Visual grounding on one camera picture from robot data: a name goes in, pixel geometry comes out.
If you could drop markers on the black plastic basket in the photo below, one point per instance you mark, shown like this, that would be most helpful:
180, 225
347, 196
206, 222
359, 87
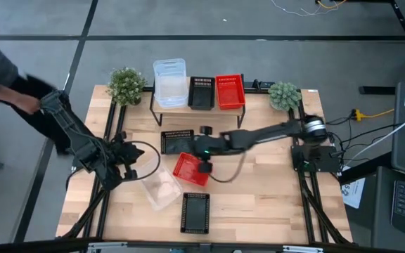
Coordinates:
201, 100
195, 214
176, 144

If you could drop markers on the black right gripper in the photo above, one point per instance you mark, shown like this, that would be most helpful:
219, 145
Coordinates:
206, 144

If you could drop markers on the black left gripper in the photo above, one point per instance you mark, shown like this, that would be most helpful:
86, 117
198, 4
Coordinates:
127, 152

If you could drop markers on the red plastic basket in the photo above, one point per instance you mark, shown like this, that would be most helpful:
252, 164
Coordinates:
230, 93
188, 170

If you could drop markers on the black aluminium frame rail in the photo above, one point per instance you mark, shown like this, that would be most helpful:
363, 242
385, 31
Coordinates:
319, 207
110, 116
304, 207
120, 119
258, 86

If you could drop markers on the black desk frame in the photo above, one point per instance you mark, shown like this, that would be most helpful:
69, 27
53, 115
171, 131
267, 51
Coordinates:
404, 24

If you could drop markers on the black table edge beam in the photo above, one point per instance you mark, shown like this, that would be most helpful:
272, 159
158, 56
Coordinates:
30, 246

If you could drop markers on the black desk foot bar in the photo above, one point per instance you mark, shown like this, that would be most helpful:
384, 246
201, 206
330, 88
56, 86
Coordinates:
378, 90

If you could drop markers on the wooden shelf with black legs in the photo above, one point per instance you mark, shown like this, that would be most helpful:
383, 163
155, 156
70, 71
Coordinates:
230, 111

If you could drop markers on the clear plastic basket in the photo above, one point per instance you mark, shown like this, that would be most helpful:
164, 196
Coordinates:
171, 88
162, 189

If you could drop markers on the succulent plant in white pot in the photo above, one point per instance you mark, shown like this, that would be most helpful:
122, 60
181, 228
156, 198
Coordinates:
284, 95

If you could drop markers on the black diagonal frame brace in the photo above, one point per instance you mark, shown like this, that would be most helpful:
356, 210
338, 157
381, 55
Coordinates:
329, 215
83, 214

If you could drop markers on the dark side desk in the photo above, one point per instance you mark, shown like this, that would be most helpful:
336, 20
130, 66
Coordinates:
382, 218

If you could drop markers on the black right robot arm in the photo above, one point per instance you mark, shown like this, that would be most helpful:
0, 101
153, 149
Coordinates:
265, 135

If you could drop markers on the white paper sheet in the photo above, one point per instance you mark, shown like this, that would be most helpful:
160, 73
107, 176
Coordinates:
353, 193

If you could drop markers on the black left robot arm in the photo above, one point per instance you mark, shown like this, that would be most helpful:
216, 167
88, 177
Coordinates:
83, 147

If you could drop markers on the person's hand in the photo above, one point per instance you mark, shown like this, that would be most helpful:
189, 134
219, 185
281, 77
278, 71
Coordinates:
28, 104

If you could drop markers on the leafy green potted plant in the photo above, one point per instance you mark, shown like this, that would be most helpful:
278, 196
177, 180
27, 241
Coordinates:
127, 86

